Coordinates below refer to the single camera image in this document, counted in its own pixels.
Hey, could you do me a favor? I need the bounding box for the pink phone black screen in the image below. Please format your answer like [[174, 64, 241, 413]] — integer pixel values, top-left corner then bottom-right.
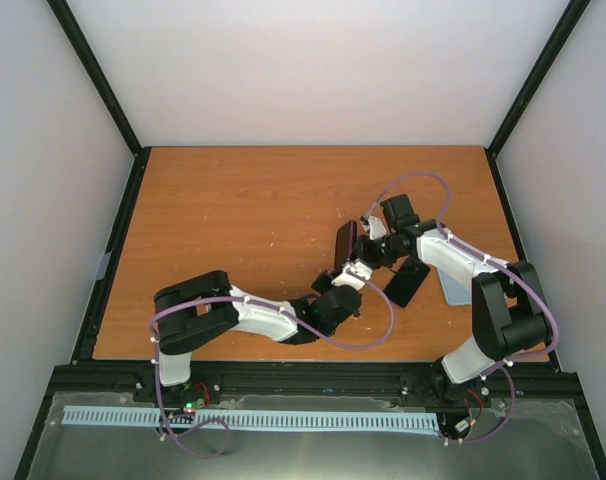
[[383, 257, 431, 308]]

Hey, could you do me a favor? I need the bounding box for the light blue phone case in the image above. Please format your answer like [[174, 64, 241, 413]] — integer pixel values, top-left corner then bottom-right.
[[437, 269, 472, 307]]

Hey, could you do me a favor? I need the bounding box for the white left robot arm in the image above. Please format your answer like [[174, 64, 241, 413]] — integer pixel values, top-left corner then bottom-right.
[[154, 261, 372, 403]]

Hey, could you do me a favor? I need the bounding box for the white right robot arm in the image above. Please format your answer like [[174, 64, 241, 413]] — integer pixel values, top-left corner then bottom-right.
[[346, 195, 558, 402]]

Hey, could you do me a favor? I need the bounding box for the metal front plate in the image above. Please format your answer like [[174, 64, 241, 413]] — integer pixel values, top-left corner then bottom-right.
[[28, 393, 598, 479]]

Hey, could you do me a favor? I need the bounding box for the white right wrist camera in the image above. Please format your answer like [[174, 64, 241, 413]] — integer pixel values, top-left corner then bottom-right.
[[359, 215, 387, 241]]

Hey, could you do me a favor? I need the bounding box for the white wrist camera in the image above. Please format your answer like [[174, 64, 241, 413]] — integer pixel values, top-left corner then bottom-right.
[[359, 215, 387, 241], [331, 260, 373, 291]]

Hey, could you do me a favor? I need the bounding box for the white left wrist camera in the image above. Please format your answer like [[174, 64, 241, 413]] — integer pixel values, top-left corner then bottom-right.
[[331, 260, 373, 291]]

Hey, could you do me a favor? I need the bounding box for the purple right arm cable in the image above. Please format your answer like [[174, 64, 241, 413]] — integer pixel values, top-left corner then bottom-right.
[[360, 171, 560, 447]]

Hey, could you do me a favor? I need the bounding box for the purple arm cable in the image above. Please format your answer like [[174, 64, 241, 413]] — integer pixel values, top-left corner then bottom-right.
[[360, 171, 560, 447], [147, 279, 396, 459]]

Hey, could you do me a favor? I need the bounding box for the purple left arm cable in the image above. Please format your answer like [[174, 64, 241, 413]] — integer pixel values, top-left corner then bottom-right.
[[147, 279, 396, 459]]

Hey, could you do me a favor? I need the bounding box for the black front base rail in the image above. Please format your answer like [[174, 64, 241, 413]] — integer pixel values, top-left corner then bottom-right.
[[46, 360, 586, 408]]

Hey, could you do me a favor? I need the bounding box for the light blue slotted cable duct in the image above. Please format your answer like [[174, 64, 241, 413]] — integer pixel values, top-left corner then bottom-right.
[[60, 406, 439, 435]]

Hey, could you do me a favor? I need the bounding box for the black left table rail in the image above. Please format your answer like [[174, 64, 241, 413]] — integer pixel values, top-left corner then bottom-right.
[[71, 147, 152, 365]]

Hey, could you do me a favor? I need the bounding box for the black right frame post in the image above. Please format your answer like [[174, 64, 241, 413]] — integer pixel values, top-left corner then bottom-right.
[[486, 0, 591, 160]]

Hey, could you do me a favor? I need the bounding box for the black frame post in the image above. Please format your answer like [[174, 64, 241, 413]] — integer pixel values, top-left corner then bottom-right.
[[486, 0, 591, 160], [46, 0, 143, 156]]

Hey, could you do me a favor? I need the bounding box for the black left frame post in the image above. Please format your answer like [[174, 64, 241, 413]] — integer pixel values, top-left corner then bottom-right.
[[46, 0, 143, 156]]

